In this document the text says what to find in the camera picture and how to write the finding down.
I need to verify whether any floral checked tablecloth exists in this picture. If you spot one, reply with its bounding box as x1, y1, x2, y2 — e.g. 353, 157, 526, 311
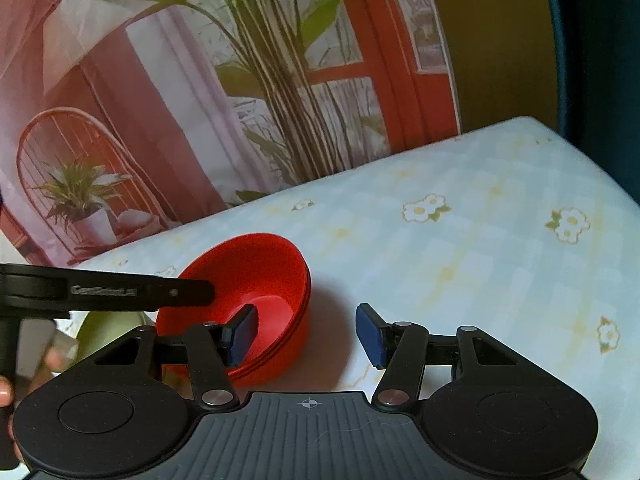
70, 116, 640, 480

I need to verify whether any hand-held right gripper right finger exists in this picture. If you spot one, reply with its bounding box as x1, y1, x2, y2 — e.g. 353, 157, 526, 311
355, 303, 523, 411

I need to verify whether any olive green bowl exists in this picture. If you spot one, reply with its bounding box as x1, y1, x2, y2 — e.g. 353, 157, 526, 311
74, 311, 166, 378

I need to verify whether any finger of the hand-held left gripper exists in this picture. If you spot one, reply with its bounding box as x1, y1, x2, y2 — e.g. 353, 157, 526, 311
149, 278, 217, 310

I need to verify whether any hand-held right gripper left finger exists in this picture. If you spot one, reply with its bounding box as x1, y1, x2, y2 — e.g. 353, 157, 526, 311
92, 304, 260, 410

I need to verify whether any printed plant backdrop cloth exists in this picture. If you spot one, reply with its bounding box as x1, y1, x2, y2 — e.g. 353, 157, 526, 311
0, 0, 462, 268

